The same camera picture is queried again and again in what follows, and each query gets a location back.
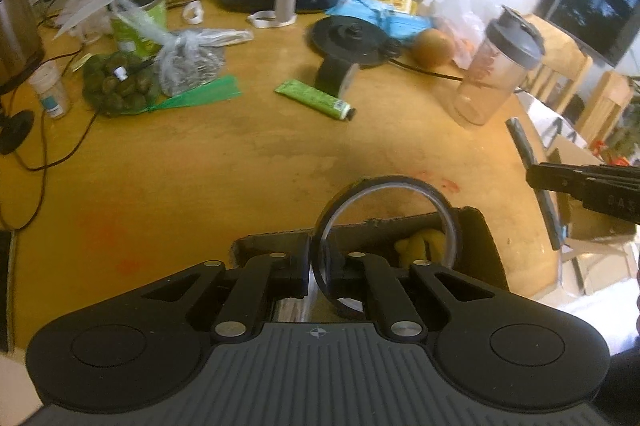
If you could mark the clear bag with orange contents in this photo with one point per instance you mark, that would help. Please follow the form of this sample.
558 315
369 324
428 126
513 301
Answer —
460 21

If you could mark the black desk stand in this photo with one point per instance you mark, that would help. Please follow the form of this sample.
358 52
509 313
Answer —
15 131

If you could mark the green tube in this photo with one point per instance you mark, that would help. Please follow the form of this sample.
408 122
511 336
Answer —
310 96

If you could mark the brown round fruit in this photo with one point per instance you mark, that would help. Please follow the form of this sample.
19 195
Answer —
432 47

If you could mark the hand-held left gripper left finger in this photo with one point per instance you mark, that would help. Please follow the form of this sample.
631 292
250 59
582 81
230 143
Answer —
295 271

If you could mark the black roll with grey core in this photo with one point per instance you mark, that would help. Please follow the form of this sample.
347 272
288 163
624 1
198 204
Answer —
330 78

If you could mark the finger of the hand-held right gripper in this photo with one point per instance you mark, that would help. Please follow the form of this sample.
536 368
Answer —
610 171
550 178

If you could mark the black kettle base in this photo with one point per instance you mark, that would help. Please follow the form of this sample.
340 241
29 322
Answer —
340 41

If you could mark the wooden chair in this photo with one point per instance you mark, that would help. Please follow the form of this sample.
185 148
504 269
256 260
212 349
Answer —
565 56
610 101

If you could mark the clear shaker bottle grey lid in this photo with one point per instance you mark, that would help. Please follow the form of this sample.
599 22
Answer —
480 91

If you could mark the steel electric kettle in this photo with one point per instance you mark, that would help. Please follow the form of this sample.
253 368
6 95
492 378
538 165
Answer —
17 26

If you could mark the yellow wipes packet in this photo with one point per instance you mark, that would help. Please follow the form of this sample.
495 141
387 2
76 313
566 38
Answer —
390 1

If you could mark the wooden desktop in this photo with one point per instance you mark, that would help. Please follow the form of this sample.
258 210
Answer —
200 186

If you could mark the green net bag of nuts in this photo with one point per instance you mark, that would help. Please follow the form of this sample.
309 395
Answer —
110 86

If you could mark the cardboard box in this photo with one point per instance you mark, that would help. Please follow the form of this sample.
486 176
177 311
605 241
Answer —
475 246

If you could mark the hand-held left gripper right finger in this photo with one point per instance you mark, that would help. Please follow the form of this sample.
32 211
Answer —
350 276

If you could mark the white shopping bag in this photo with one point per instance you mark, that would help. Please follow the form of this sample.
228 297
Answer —
545 116

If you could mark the small clear plastic bag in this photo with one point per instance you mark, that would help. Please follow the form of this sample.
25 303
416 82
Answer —
185 58

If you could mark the small white bottle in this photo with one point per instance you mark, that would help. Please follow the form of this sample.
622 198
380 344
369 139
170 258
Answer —
50 91

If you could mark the round black-rimmed mirror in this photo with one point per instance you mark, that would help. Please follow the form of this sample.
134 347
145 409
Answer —
385 182

